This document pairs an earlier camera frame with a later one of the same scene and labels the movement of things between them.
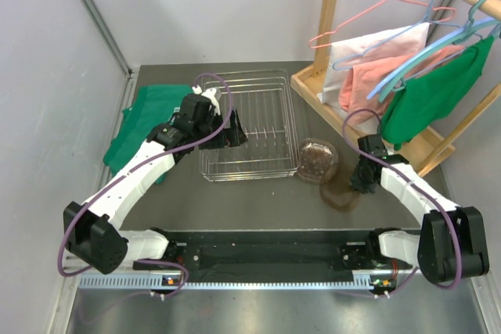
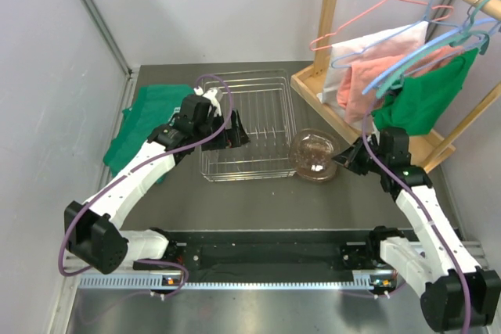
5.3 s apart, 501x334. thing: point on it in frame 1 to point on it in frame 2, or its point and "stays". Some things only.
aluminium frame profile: (98, 14) stays
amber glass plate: (336, 190) to (317, 174)
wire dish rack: (264, 101) stays
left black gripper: (232, 137) stays
